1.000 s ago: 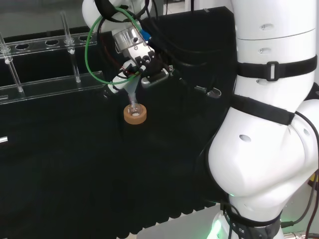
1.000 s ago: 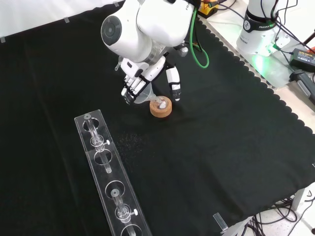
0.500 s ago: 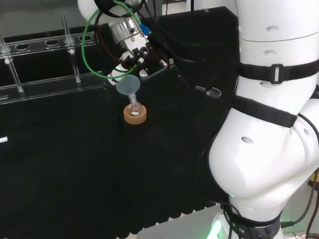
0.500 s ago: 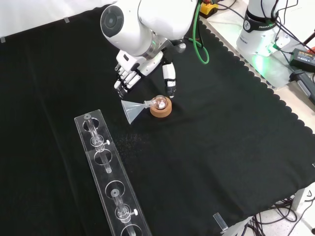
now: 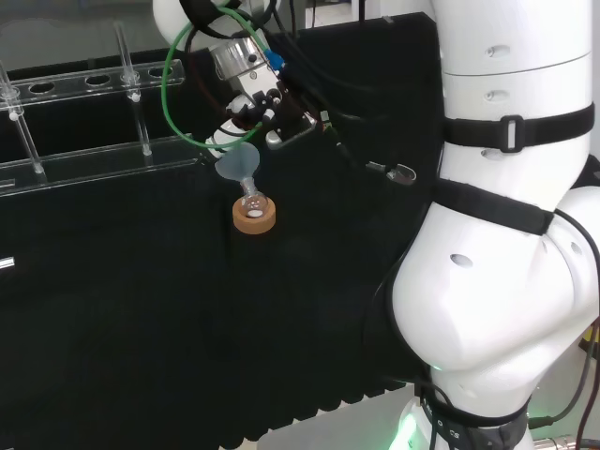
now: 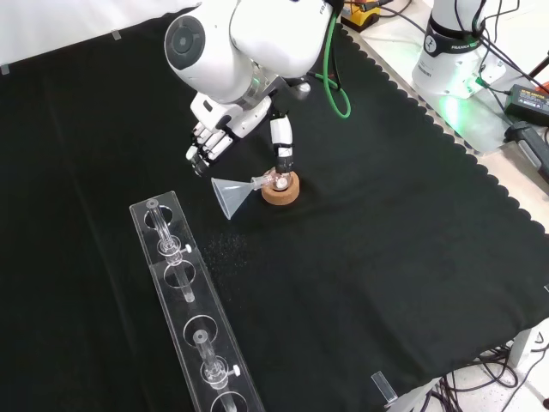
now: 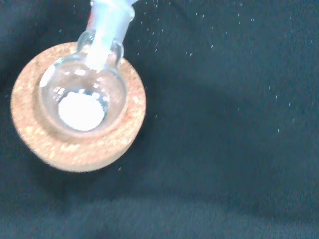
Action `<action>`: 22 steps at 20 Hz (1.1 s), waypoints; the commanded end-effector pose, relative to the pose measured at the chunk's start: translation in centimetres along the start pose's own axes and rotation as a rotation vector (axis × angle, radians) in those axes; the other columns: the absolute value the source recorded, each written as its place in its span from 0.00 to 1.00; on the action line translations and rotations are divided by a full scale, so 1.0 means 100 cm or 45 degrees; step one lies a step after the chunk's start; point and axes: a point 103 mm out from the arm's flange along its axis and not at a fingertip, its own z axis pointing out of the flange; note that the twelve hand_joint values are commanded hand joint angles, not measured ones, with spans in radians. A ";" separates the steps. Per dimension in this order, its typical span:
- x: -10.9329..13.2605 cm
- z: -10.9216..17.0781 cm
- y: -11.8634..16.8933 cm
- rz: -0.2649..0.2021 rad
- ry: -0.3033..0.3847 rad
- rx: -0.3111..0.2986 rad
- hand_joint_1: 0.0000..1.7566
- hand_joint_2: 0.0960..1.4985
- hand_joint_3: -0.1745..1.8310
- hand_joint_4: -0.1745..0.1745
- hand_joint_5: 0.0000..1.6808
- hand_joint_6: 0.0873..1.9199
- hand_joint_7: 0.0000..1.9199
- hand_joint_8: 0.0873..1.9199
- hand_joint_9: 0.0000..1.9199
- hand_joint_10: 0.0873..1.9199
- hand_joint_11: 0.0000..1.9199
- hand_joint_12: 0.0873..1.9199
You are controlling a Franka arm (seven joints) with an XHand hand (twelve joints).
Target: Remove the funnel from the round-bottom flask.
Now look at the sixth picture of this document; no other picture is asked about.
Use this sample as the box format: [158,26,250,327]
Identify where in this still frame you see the clear cloth clip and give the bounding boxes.
[370,372,398,409]

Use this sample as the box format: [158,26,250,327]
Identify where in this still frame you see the green cable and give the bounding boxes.
[314,11,353,119]

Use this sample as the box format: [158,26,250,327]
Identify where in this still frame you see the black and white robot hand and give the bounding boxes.
[184,92,297,178]

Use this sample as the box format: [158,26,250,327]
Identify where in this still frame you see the black power adapter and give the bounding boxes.
[503,82,549,128]

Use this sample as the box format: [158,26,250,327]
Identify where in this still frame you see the tangled black floor cables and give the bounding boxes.
[428,338,549,412]

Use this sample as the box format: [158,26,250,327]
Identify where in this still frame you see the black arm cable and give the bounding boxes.
[467,0,549,94]

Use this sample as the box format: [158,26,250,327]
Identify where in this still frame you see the black handle tool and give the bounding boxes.
[503,121,549,186]

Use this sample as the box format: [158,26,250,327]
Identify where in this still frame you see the round-bottom glass flask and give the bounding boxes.
[252,168,295,192]

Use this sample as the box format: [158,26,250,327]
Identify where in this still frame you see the yellow stop button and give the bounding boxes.
[340,0,382,32]

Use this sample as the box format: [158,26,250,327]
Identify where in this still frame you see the translucent plastic funnel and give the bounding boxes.
[210,176,263,221]

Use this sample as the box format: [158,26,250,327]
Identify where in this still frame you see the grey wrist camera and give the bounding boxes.
[281,76,313,101]

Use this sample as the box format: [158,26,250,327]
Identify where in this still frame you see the white table leg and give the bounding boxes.
[509,317,549,379]

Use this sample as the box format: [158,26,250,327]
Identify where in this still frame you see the pale backdrop sheet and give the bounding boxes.
[0,0,202,66]

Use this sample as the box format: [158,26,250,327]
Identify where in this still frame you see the black cloth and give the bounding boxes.
[0,3,549,412]

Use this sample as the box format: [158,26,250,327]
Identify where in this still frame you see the thin black cable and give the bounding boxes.
[377,0,431,34]

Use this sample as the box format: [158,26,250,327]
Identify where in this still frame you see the cork ring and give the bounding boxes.
[261,173,301,207]

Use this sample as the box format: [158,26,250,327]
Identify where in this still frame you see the clear acrylic funnel stand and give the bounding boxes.
[129,191,266,412]

